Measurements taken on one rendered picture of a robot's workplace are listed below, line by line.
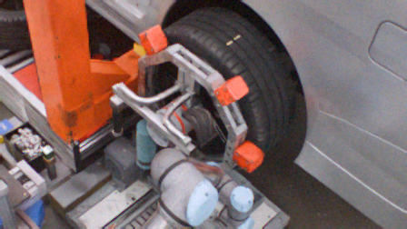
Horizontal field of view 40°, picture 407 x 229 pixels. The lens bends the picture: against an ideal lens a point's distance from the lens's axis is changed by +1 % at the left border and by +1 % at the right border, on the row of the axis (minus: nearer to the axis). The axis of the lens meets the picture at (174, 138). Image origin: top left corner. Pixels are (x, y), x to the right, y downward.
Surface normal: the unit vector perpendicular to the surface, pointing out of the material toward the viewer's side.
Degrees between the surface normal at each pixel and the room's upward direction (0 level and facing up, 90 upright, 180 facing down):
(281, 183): 0
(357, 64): 90
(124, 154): 0
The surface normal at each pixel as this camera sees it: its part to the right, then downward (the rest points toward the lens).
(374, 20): -0.71, 0.53
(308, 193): 0.06, -0.62
